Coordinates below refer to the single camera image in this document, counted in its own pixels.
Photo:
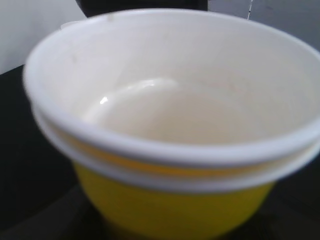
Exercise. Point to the black cup white inside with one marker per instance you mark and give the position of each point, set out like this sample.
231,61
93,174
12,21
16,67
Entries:
97,7

